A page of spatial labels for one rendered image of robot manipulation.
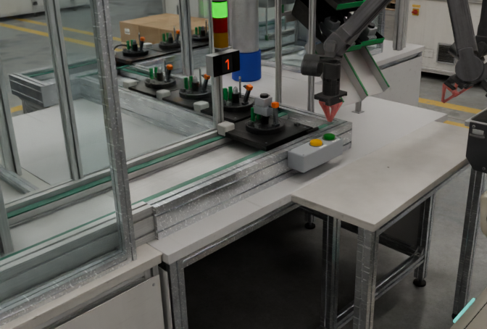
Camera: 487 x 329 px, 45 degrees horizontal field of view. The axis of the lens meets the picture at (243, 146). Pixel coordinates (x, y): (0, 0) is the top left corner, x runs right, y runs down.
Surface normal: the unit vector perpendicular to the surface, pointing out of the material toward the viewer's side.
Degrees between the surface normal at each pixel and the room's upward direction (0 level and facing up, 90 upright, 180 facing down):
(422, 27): 90
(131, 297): 90
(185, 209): 90
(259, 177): 90
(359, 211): 0
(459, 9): 70
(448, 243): 0
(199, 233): 0
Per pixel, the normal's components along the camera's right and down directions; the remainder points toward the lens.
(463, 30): -0.41, -0.04
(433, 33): -0.68, 0.29
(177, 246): -0.03, -0.93
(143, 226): 0.70, 0.25
